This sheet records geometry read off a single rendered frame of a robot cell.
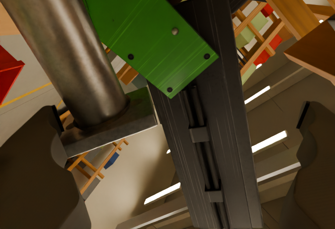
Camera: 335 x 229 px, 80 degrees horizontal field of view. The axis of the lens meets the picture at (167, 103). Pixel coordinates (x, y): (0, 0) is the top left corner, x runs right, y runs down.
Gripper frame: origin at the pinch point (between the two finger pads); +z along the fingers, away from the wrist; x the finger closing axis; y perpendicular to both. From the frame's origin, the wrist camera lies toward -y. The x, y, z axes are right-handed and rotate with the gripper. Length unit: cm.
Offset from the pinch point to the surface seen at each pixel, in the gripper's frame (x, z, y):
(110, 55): -14.1, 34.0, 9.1
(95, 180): -205, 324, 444
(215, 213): 8.7, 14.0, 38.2
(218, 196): 8.8, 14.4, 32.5
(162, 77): -2.0, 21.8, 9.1
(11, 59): -48, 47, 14
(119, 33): -8.2, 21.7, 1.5
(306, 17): 60, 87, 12
